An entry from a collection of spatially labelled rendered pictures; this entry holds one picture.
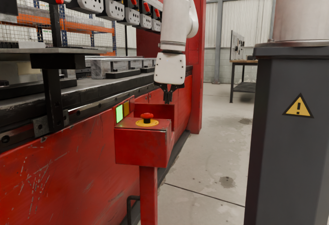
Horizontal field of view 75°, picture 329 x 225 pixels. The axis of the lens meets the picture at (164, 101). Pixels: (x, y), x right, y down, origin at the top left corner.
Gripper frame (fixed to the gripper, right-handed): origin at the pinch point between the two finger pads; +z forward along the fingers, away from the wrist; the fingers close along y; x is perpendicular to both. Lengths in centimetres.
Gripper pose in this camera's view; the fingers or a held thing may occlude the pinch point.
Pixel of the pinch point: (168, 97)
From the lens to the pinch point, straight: 74.0
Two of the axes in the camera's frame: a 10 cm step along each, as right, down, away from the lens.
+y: 9.8, 1.2, -1.4
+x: 1.6, -2.0, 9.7
